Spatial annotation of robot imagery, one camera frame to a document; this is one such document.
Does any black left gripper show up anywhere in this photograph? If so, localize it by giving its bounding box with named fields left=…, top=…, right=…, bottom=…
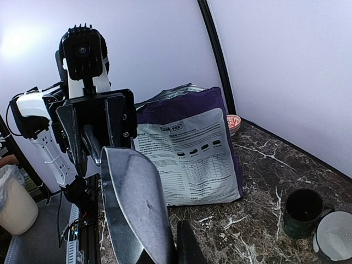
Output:
left=51, top=89, right=138, bottom=178

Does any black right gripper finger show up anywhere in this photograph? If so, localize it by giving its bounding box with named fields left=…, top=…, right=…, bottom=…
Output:
left=177, top=221, right=206, bottom=264

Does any metal food scoop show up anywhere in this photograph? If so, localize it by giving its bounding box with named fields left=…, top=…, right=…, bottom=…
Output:
left=81, top=125, right=176, bottom=263

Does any purple pet food bag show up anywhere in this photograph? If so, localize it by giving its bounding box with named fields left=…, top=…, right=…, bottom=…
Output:
left=134, top=84, right=243, bottom=206

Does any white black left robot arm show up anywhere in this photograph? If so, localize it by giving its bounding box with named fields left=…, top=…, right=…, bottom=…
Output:
left=9, top=45, right=137, bottom=214

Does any white ceramic pet bowl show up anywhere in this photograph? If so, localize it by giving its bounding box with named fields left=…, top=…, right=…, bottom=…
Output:
left=312, top=211, right=351, bottom=263

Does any dark green mug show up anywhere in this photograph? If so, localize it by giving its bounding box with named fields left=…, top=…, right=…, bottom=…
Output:
left=283, top=189, right=335, bottom=239

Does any red patterned small bowl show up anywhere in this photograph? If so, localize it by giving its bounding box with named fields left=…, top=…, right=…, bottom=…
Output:
left=227, top=114, right=241, bottom=136

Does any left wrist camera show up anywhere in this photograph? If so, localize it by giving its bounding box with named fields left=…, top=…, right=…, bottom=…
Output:
left=61, top=24, right=103, bottom=81

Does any black front frame rail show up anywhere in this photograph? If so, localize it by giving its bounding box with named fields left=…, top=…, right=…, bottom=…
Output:
left=74, top=173, right=101, bottom=263

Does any grey slotted cable duct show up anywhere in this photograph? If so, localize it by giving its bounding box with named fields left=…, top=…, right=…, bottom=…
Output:
left=66, top=204, right=84, bottom=264

